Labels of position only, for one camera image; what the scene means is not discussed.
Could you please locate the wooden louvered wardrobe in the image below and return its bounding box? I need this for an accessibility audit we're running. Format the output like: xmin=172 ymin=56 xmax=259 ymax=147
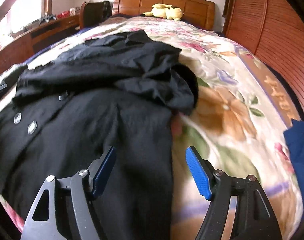
xmin=223 ymin=0 xmax=304 ymax=113

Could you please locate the wooden desk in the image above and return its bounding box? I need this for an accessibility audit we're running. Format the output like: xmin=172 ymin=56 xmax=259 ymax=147
xmin=0 ymin=15 xmax=79 ymax=74

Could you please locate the black trench coat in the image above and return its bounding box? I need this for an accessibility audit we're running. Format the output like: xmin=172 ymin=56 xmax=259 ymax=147
xmin=0 ymin=30 xmax=198 ymax=239

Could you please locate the red basket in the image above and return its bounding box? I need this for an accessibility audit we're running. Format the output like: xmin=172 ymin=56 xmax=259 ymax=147
xmin=56 ymin=10 xmax=70 ymax=19

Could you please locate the floral bed blanket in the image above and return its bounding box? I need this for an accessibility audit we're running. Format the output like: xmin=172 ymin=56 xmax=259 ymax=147
xmin=0 ymin=17 xmax=303 ymax=239

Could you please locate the wooden bed headboard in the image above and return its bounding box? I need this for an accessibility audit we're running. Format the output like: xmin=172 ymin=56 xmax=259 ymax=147
xmin=111 ymin=0 xmax=216 ymax=30

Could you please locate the blue folded garment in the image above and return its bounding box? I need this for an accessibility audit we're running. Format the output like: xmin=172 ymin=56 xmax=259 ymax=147
xmin=284 ymin=119 xmax=304 ymax=220

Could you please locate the yellow plush toy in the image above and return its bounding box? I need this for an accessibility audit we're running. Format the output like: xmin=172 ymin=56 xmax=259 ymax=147
xmin=143 ymin=3 xmax=184 ymax=21

